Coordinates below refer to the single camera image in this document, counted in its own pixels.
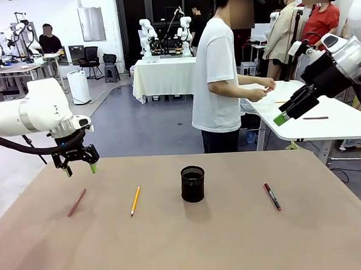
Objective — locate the dark red pen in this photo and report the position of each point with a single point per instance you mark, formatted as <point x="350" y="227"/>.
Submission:
<point x="316" y="118"/>

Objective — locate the person in red shirt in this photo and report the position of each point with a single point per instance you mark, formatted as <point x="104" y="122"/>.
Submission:
<point x="321" y="18"/>

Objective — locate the table with white cloth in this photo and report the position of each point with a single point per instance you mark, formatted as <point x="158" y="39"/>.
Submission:
<point x="162" y="77"/>

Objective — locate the black tripod leg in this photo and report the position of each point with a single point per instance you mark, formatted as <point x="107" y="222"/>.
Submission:
<point x="36" y="150"/>

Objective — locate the black mesh pen holder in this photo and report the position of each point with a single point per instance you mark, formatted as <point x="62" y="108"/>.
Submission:
<point x="193" y="188"/>

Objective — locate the grey plastic stool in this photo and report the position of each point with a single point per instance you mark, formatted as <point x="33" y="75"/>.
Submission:
<point x="112" y="69"/>

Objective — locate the standing person in black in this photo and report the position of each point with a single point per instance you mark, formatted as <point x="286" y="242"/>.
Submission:
<point x="197" y="25"/>

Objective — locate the person in white T-shirt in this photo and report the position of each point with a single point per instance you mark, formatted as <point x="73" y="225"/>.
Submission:
<point x="215" y="78"/>

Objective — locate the small red pen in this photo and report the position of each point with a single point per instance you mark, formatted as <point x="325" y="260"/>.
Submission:
<point x="269" y="90"/>

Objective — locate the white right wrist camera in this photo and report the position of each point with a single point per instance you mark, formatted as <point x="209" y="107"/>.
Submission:
<point x="297" y="48"/>

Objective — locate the mannequin in beige coat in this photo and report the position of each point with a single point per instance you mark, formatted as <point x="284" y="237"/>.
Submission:
<point x="281" y="33"/>

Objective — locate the person's left hand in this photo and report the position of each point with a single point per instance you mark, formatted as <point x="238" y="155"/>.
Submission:
<point x="267" y="82"/>

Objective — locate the wooden work table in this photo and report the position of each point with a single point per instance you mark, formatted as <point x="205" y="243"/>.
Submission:
<point x="10" y="69"/>

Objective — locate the metal wall panel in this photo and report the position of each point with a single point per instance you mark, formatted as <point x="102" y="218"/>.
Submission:
<point x="91" y="24"/>

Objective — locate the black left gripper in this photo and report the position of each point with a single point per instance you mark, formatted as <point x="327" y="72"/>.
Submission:
<point x="72" y="146"/>

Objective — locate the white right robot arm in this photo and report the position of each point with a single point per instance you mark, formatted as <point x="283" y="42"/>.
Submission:
<point x="351" y="50"/>

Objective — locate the person's left forearm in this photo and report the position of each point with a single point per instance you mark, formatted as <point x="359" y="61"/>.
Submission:
<point x="247" y="80"/>

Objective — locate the person's right hand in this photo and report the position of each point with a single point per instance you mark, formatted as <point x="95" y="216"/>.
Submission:
<point x="257" y="94"/>

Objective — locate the black equipment frame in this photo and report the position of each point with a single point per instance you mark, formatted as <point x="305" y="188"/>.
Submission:
<point x="166" y="45"/>

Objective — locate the clear plastic sheet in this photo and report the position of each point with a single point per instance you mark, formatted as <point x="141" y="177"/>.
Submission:
<point x="248" y="105"/>

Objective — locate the plain yellow pencil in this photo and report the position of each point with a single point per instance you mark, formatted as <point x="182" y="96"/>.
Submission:
<point x="135" y="201"/>

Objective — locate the pink pen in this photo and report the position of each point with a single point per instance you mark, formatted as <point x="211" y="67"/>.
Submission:
<point x="77" y="202"/>

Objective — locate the red and black marker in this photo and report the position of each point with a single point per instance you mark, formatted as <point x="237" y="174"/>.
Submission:
<point x="272" y="196"/>

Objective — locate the white air purifier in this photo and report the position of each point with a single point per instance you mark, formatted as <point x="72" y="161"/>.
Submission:
<point x="78" y="87"/>

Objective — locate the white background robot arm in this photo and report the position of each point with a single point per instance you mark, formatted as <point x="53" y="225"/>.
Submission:
<point x="185" y="35"/>
<point x="147" y="37"/>

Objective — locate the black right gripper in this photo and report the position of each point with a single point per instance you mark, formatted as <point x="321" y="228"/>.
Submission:
<point x="329" y="79"/>

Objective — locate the black office chair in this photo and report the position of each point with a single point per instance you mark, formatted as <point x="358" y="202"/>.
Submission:
<point x="90" y="59"/>

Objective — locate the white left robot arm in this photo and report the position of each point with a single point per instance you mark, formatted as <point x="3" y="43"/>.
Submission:
<point x="37" y="109"/>

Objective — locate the short orange pencil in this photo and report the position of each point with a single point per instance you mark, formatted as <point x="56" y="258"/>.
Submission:
<point x="280" y="102"/>

